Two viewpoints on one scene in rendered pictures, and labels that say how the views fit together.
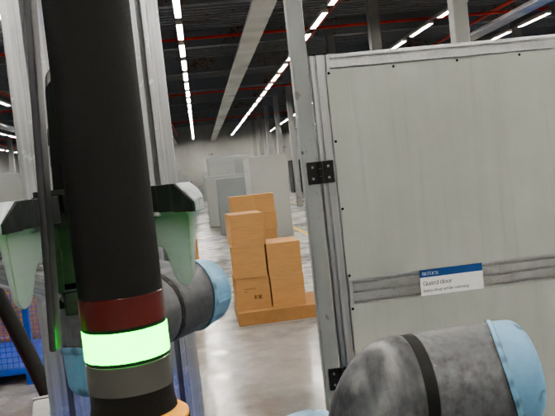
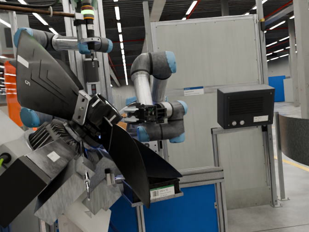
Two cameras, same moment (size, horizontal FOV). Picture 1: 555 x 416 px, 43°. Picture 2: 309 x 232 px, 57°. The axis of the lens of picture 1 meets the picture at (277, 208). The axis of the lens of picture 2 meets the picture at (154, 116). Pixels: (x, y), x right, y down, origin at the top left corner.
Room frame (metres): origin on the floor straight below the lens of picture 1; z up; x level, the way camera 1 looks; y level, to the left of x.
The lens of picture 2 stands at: (-0.76, -0.16, 1.23)
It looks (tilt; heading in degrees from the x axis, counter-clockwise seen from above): 3 degrees down; 1
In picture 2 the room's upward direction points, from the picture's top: 6 degrees counter-clockwise
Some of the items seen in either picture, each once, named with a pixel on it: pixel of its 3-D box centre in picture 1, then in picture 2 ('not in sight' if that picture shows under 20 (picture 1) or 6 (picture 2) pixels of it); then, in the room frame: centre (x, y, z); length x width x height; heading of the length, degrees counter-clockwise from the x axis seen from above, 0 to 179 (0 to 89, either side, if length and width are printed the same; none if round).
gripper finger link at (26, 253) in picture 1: (21, 255); (72, 2); (0.38, 0.14, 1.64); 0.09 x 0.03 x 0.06; 175
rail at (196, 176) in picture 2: not in sight; (134, 183); (0.65, 0.00, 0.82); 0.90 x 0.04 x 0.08; 96
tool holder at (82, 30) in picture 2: not in sight; (86, 29); (0.27, 0.07, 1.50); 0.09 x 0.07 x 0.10; 131
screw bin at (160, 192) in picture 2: not in sight; (150, 187); (0.49, -0.08, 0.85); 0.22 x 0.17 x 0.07; 112
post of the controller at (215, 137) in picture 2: not in sight; (216, 147); (0.69, -0.42, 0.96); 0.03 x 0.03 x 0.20; 6
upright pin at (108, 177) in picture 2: not in sight; (108, 178); (0.16, 0.03, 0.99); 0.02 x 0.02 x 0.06
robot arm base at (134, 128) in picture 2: not in sight; (136, 123); (1.10, 0.00, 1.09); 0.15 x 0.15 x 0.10
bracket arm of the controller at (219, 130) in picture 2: not in sight; (234, 129); (0.70, -0.52, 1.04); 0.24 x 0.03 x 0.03; 96
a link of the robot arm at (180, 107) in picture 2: not in sight; (174, 109); (0.58, -0.23, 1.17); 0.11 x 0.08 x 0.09; 133
